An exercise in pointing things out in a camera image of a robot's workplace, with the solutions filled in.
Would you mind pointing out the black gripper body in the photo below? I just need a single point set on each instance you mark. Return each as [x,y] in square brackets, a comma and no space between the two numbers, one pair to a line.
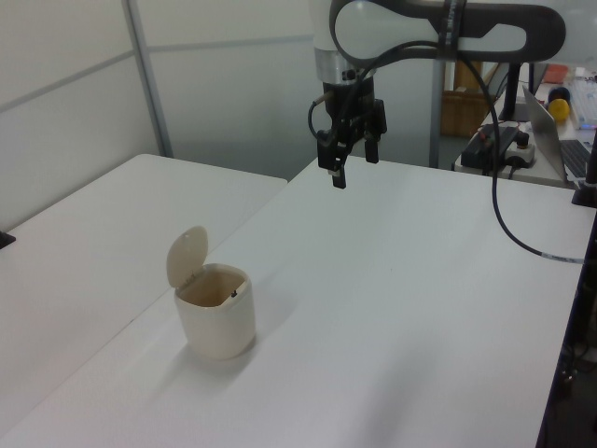
[350,100]

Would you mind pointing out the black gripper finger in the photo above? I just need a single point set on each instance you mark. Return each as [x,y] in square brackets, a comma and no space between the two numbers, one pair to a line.
[337,158]
[373,147]

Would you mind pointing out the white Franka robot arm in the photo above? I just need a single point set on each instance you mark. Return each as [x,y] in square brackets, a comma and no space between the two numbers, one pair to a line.
[373,23]

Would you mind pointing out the small cream lidded bin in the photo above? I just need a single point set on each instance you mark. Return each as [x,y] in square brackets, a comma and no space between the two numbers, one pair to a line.
[219,322]

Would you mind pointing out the grey metal pole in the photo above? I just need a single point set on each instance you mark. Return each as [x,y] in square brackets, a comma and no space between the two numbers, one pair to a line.
[435,116]

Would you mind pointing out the brown wooden crate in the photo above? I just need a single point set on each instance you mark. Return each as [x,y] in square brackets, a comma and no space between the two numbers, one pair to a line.
[459,112]

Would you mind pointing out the black power box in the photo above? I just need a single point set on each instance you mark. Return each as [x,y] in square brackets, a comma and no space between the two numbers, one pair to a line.
[485,144]

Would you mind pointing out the black monitor stand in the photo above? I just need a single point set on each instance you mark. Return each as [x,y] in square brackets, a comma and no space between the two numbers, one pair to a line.
[512,93]

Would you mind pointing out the white emergency stop button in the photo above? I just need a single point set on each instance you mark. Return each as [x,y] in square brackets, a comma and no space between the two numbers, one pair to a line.
[522,151]

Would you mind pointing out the silver laptop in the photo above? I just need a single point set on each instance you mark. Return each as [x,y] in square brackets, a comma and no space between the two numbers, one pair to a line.
[545,130]

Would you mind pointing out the yellow round object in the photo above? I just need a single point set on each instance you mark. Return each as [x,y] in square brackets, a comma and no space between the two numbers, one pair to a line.
[559,110]

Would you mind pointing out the orange red container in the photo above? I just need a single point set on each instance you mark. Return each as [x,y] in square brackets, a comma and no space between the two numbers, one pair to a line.
[556,74]

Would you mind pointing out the black post with base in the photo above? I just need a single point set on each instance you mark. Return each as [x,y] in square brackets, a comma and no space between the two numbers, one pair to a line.
[588,182]

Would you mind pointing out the black table edge frame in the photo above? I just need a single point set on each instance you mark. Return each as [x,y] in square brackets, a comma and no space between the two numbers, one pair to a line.
[571,354]

